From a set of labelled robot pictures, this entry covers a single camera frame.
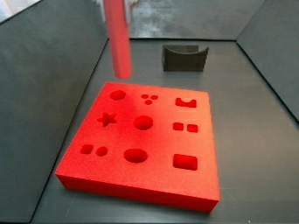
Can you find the red board with shaped holes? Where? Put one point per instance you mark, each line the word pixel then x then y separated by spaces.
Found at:
pixel 144 148

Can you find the black curved object holder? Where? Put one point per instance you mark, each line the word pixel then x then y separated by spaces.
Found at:
pixel 184 58

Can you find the red hexagon peg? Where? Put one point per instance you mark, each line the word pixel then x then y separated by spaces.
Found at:
pixel 117 36

